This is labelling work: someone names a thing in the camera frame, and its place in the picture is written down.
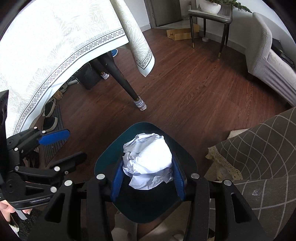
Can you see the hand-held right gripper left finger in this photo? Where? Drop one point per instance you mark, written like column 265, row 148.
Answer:
column 116, row 183

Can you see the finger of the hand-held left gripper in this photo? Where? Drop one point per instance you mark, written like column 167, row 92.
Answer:
column 54, row 136
column 69, row 160

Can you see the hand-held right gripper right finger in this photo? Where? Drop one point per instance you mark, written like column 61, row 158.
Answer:
column 179, row 183

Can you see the teal trash bin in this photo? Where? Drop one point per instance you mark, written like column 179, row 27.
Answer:
column 106, row 157

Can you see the white paper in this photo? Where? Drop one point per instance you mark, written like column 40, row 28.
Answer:
column 148, row 160

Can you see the person's left hand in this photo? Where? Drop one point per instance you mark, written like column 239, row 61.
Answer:
column 4, row 209

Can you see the dark shoe with pale sole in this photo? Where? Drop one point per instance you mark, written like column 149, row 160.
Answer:
column 49, row 124
column 49, row 107

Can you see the cream lace-edged cloth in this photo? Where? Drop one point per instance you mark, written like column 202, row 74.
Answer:
column 222, row 157

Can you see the black box under table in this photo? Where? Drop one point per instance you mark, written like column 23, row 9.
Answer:
column 87, row 77

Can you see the dark table leg with sock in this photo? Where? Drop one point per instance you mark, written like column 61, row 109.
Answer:
column 122, row 78
column 100, row 67

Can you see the pale patterned tablecloth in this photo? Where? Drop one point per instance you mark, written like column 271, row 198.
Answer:
column 46, row 46

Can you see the grey checked tablecloth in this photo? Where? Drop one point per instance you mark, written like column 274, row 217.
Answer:
column 266, row 150

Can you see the cardboard box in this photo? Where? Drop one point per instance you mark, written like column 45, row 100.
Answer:
column 182, row 34

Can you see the grey armchair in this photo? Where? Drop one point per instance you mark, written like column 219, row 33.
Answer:
column 263, row 53

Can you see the black bag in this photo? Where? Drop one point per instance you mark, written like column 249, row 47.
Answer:
column 281, row 49

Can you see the grey dining chair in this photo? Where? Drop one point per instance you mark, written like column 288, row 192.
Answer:
column 208, row 17

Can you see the grey-green door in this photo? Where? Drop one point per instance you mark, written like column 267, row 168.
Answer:
column 166, row 11

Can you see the potted plant in white pot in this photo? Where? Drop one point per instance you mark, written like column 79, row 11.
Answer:
column 210, row 7

